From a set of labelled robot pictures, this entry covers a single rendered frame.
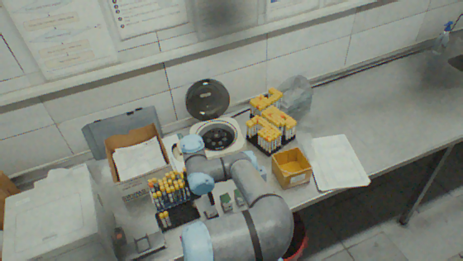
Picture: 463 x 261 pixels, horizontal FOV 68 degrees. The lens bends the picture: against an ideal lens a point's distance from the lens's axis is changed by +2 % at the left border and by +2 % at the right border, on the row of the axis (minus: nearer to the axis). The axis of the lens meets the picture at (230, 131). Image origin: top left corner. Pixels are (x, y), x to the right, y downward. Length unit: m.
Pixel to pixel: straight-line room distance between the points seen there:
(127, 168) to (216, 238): 1.01
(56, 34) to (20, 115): 0.40
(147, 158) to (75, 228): 0.55
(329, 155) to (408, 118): 0.51
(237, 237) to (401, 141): 1.31
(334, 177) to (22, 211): 1.20
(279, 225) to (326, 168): 0.94
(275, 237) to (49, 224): 0.81
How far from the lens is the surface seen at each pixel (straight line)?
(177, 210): 1.48
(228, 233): 0.67
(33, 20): 1.42
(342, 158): 1.66
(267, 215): 0.69
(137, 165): 1.62
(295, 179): 1.50
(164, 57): 1.52
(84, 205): 1.26
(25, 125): 1.68
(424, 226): 2.68
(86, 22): 1.42
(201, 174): 1.02
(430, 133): 1.94
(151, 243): 1.41
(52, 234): 1.25
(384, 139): 1.82
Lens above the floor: 2.13
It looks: 45 degrees down
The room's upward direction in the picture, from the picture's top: 5 degrees counter-clockwise
